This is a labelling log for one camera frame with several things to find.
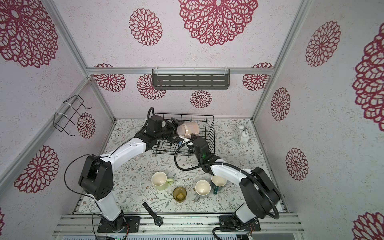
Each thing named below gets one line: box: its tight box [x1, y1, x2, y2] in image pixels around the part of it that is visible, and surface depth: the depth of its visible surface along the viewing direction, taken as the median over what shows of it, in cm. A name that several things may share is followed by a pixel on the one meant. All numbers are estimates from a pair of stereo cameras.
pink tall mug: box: [177, 122, 200, 138], surface depth 84 cm
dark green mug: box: [210, 175, 227, 195], surface depth 81 cm
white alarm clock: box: [234, 124, 250, 144], surface depth 102 cm
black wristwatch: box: [142, 201, 164, 227], surface depth 78 cm
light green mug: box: [151, 171, 174, 191], surface depth 83 cm
